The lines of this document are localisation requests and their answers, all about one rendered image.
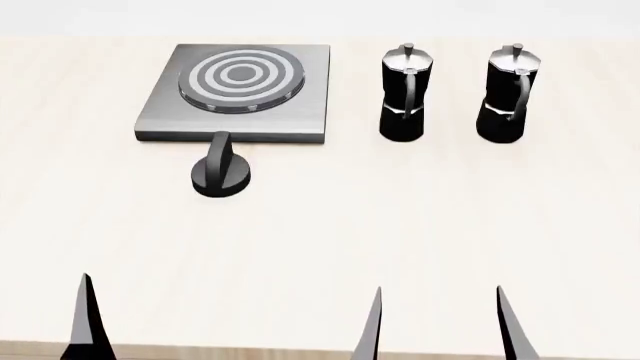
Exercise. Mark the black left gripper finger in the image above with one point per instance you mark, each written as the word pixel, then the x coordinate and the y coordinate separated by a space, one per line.
pixel 87 330

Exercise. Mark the black moka pot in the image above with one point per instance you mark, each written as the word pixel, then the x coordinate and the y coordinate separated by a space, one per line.
pixel 400 120
pixel 497 123

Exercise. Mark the grey square stove base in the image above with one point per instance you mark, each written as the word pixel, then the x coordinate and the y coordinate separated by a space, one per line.
pixel 165 112

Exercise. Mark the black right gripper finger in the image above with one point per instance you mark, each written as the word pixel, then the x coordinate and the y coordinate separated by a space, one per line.
pixel 371 337
pixel 512 337

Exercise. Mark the round ringed stove burner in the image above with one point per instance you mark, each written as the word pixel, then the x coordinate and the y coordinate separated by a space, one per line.
pixel 241 75

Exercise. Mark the black stove knob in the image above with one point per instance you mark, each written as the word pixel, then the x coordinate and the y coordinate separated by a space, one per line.
pixel 220 176

